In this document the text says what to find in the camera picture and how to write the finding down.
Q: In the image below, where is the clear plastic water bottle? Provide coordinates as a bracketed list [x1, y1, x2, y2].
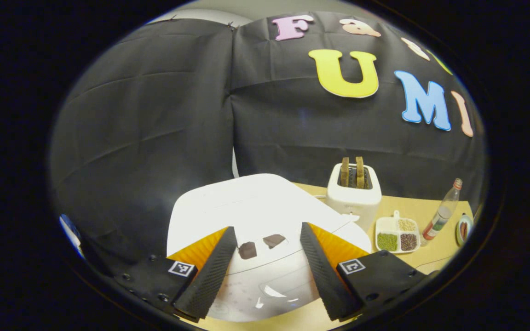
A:
[421, 178, 463, 241]

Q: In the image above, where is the white divided dish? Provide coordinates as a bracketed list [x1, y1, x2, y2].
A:
[374, 210, 421, 254]

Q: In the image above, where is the white rice cooker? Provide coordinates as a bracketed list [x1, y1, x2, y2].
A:
[166, 173, 372, 322]

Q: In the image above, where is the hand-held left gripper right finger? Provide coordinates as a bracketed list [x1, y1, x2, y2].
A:
[300, 222, 433, 321]

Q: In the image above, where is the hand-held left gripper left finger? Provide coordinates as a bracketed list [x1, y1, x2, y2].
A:
[109, 226, 238, 322]

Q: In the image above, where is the blue and white object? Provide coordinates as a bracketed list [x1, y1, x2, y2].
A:
[59, 214, 85, 258]

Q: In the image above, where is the white toaster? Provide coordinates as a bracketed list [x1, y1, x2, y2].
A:
[326, 162, 382, 232]

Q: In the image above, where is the green mung beans pile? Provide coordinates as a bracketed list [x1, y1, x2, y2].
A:
[377, 233, 398, 251]

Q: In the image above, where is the light green plate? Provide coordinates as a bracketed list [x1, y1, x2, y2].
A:
[455, 213, 474, 247]

